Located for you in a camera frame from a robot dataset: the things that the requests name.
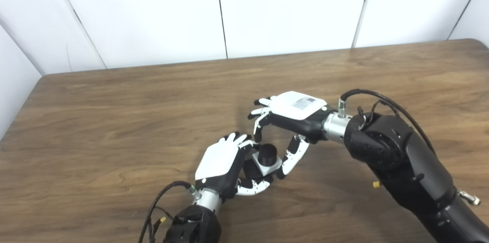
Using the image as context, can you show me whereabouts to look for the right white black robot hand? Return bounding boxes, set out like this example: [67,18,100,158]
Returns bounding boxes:
[248,91,329,180]

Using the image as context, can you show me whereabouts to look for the thin right wire yellow connector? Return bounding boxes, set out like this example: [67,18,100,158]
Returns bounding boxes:
[357,100,400,122]

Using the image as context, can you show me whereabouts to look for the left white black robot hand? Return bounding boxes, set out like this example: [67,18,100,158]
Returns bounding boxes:
[195,132,274,200]

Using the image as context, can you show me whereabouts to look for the thin left wire yellow connector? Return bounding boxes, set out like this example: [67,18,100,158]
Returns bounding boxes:
[150,206,175,243]

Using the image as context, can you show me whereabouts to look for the white square piece with hole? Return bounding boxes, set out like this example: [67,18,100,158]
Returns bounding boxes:
[252,151,283,177]

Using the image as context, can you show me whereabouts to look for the black peg with base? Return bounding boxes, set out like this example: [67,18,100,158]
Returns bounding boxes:
[244,143,279,183]

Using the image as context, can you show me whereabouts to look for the thin wire yellow connector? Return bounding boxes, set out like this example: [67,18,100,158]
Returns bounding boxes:
[357,100,400,122]
[150,206,175,243]

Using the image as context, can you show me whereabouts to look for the thick black left wrist cable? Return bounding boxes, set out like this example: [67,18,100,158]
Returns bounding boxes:
[138,181,196,243]

